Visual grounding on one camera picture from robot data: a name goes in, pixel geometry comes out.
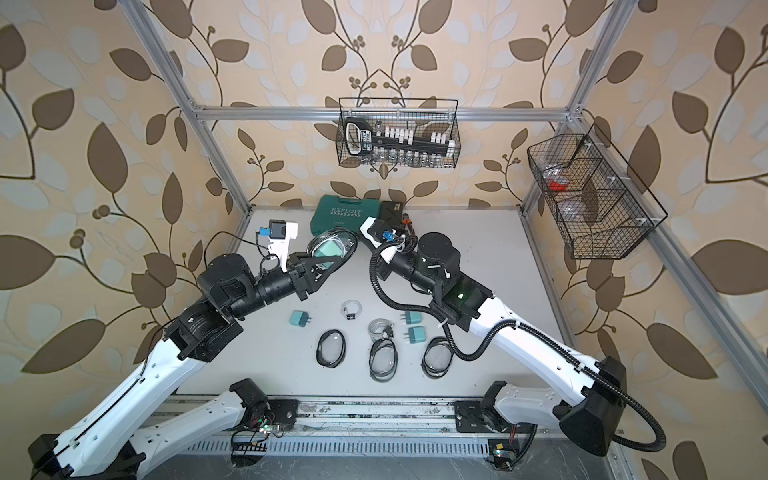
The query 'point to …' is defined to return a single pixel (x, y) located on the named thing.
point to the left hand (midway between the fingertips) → (332, 257)
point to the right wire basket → (588, 197)
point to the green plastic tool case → (348, 212)
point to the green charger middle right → (412, 317)
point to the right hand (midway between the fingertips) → (363, 231)
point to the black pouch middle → (383, 360)
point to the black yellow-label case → (391, 212)
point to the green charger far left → (299, 318)
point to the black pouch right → (437, 357)
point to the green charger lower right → (416, 334)
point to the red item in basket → (557, 186)
